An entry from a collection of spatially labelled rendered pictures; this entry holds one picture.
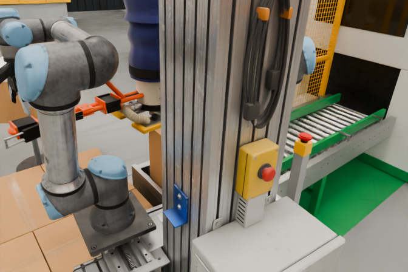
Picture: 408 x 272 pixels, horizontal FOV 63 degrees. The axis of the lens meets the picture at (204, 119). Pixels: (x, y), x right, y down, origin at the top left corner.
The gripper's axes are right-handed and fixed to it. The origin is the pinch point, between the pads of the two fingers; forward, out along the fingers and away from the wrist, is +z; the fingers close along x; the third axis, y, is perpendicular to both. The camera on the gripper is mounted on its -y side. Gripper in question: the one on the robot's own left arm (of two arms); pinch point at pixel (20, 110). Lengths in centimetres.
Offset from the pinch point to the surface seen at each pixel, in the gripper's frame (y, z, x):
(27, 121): 1.4, 4.8, -0.5
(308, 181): 159, 88, -46
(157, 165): 69, 61, 10
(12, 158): 35, 133, 197
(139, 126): 44.5, 18.3, -9.5
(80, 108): 22.4, 5.8, 0.0
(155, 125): 50, 18, -14
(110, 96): 38.1, 5.5, 2.3
